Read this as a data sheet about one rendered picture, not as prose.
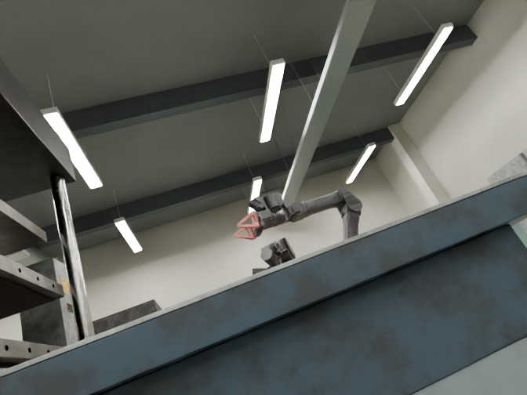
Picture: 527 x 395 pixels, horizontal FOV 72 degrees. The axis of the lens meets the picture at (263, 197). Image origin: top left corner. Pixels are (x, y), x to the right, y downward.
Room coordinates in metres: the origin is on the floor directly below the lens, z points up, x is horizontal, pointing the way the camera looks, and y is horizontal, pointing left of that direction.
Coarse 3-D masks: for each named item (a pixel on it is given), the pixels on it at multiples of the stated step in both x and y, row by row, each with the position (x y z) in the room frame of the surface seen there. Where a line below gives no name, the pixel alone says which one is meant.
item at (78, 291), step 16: (64, 192) 1.36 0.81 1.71; (64, 208) 1.35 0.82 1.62; (64, 224) 1.34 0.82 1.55; (64, 240) 1.34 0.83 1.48; (64, 256) 1.34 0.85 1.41; (80, 272) 1.36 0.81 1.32; (80, 288) 1.35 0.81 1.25; (80, 304) 1.34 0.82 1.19; (80, 320) 1.34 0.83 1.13; (80, 336) 1.34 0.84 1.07
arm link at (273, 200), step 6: (264, 198) 1.36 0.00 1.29; (270, 198) 1.35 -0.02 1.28; (276, 198) 1.37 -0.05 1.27; (270, 204) 1.35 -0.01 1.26; (276, 204) 1.36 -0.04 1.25; (282, 204) 1.38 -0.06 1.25; (288, 210) 1.36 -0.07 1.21; (294, 210) 1.36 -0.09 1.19; (300, 210) 1.37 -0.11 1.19; (288, 216) 1.38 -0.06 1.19
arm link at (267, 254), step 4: (276, 244) 1.66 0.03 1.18; (264, 248) 1.57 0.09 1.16; (268, 248) 1.57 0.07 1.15; (280, 248) 1.66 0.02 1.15; (264, 252) 1.57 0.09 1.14; (268, 252) 1.56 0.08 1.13; (272, 252) 1.56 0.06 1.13; (276, 252) 1.65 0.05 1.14; (280, 252) 1.66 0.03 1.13; (260, 256) 1.57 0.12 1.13; (264, 256) 1.56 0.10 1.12; (268, 256) 1.56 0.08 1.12; (272, 256) 1.56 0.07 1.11; (276, 256) 1.60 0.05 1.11; (264, 260) 1.56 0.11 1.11; (268, 260) 1.56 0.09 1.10; (272, 260) 1.58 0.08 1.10; (276, 260) 1.60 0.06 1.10; (268, 264) 1.61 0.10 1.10; (272, 264) 1.60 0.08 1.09
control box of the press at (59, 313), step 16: (48, 272) 1.42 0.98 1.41; (64, 272) 1.52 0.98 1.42; (64, 288) 1.49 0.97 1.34; (48, 304) 1.41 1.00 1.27; (64, 304) 1.46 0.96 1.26; (32, 320) 1.40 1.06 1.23; (48, 320) 1.41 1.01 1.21; (64, 320) 1.44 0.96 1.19; (32, 336) 1.40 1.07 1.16; (48, 336) 1.41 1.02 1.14; (64, 336) 1.42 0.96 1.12
